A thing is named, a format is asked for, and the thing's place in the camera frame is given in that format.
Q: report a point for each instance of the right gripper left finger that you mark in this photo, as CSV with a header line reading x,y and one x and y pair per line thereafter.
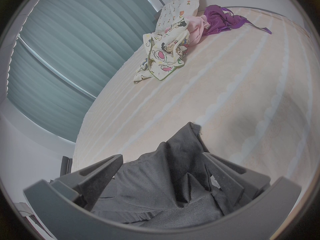
x,y
97,181

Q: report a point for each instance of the bed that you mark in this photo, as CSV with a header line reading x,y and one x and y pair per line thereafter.
x,y
225,96

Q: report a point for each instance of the purple garment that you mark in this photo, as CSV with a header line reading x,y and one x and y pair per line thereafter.
x,y
220,19

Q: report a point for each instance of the white printed garment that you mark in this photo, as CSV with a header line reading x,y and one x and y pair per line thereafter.
x,y
160,56

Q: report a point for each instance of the blue-green curtain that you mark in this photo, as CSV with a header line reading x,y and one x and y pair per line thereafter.
x,y
50,96
87,29

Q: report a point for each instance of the white printed pillow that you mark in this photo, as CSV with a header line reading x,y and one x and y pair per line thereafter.
x,y
175,11

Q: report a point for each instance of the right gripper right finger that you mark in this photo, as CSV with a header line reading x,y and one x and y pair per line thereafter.
x,y
240,176

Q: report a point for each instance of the pink garment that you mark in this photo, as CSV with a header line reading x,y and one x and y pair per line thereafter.
x,y
197,31

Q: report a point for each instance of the black T-shirt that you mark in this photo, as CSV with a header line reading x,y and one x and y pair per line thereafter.
x,y
162,179

